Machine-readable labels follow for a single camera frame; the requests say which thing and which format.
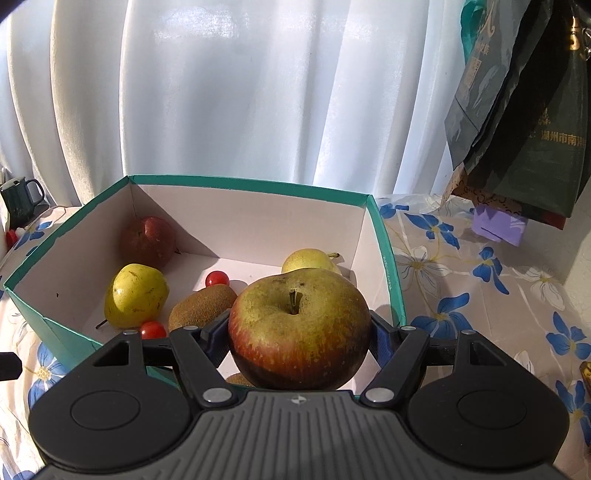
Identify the dark green mug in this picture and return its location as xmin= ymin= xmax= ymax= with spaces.
xmin=0 ymin=178 xmax=44 ymax=223

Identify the yellow-green apple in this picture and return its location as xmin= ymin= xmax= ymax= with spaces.
xmin=95 ymin=263 xmax=169 ymax=329

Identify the white curtain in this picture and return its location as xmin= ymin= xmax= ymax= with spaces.
xmin=0 ymin=0 xmax=468 ymax=208

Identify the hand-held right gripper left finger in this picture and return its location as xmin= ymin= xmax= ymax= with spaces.
xmin=92 ymin=318 xmax=234 ymax=404

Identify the green and red apple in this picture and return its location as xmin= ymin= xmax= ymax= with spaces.
xmin=228 ymin=270 xmax=372 ymax=390

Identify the purple box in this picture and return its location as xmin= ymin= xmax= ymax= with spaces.
xmin=472 ymin=203 xmax=528 ymax=246

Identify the yellow pear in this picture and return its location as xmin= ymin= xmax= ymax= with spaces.
xmin=281 ymin=248 xmax=343 ymax=277

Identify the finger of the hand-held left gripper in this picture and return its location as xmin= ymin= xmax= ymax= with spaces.
xmin=0 ymin=353 xmax=22 ymax=382

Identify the blue floral tablecloth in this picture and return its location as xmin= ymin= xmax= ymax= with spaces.
xmin=0 ymin=194 xmax=591 ymax=480

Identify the green cardboard box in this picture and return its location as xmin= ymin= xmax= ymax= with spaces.
xmin=4 ymin=174 xmax=407 ymax=384

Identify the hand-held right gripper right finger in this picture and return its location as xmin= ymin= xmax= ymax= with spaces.
xmin=360 ymin=311 xmax=491 ymax=404

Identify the teal plastic bag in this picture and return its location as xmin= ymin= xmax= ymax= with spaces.
xmin=461 ymin=0 xmax=491 ymax=54

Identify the dark green hanging bag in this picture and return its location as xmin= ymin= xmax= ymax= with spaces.
xmin=444 ymin=0 xmax=591 ymax=230

